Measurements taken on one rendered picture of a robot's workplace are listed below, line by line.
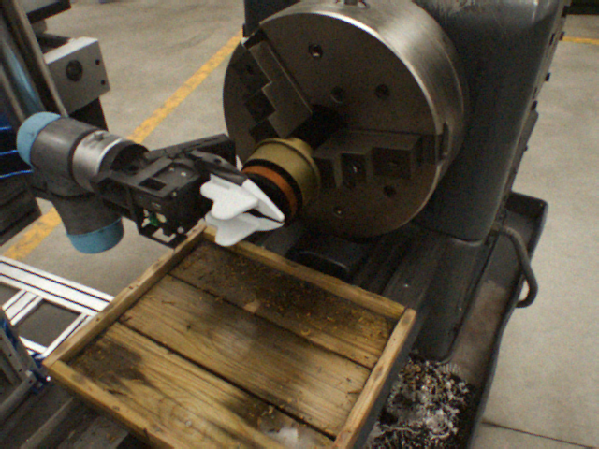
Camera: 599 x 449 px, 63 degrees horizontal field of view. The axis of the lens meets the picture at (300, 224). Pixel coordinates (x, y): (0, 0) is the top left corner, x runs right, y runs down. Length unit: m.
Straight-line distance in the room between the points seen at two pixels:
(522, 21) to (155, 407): 0.62
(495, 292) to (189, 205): 0.87
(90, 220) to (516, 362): 1.48
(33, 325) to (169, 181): 1.24
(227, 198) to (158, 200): 0.07
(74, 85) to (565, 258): 1.94
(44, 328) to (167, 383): 1.10
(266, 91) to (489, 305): 0.81
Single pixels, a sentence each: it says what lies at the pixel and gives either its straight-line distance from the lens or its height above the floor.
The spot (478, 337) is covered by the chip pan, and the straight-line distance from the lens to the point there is 1.15.
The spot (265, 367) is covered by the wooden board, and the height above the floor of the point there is 0.89.
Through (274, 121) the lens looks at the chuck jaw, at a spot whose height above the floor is 1.13.
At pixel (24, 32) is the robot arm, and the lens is 0.74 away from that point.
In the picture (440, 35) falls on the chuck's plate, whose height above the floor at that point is 1.20.
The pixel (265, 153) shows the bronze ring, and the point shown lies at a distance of 0.55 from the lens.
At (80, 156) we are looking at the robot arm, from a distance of 0.62.
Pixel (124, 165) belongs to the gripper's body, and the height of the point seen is 1.09.
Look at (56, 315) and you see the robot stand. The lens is 1.72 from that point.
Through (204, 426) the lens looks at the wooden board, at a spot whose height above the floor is 0.89.
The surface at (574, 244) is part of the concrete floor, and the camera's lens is 2.39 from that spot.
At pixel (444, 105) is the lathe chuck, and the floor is 1.15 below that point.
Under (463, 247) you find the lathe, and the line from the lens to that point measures 0.85.
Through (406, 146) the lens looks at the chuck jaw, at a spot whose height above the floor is 1.12.
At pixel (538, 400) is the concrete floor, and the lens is 1.79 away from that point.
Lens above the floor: 1.40
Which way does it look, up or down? 40 degrees down
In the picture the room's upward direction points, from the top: straight up
